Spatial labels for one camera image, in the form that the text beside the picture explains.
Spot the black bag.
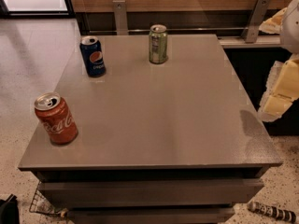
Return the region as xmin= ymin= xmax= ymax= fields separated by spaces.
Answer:
xmin=0 ymin=194 xmax=20 ymax=224

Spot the metal wall bracket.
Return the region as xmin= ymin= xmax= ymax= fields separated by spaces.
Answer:
xmin=113 ymin=0 xmax=129 ymax=35
xmin=241 ymin=0 xmax=271 ymax=43

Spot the metal wall rail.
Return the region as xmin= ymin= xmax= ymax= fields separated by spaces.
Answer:
xmin=87 ymin=26 xmax=249 ymax=35

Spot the green soda can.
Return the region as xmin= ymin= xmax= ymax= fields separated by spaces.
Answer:
xmin=149 ymin=24 xmax=167 ymax=64

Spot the right metal wall bracket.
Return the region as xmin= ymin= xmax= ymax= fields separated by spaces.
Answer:
xmin=241 ymin=0 xmax=271 ymax=43

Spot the wire basket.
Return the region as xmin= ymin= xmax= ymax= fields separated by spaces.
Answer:
xmin=29 ymin=183 xmax=68 ymax=218

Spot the blue Pepsi can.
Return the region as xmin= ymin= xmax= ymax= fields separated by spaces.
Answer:
xmin=79 ymin=35 xmax=106 ymax=77

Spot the black and white patterned stick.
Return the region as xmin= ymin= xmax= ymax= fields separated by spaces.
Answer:
xmin=247 ymin=202 xmax=297 ymax=224

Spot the grey drawer cabinet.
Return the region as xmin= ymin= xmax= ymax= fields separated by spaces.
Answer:
xmin=19 ymin=35 xmax=281 ymax=224

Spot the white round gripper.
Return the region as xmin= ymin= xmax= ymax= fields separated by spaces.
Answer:
xmin=258 ymin=0 xmax=299 ymax=122

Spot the red Coca-Cola can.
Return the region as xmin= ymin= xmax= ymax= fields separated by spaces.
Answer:
xmin=35 ymin=92 xmax=78 ymax=145

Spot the left metal wall bracket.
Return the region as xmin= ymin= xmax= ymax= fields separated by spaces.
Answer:
xmin=113 ymin=0 xmax=129 ymax=35

